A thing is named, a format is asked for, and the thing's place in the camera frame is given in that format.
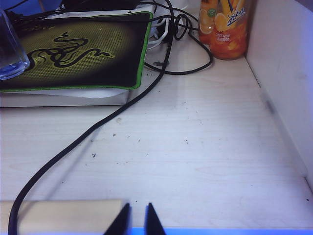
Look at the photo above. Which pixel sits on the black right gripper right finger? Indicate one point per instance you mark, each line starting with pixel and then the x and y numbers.
pixel 152 224

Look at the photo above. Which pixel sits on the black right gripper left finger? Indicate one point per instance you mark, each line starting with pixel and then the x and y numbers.
pixel 119 224

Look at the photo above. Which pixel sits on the black power adapter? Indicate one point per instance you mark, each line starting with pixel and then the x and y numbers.
pixel 97 4

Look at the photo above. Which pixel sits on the large orange iced tea bottle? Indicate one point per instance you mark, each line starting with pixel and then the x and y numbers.
pixel 230 41

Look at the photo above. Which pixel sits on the black green snake mouse pad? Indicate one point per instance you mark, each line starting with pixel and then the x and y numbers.
pixel 78 73

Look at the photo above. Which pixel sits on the clear mineral water bottle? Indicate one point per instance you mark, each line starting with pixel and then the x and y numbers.
pixel 11 56

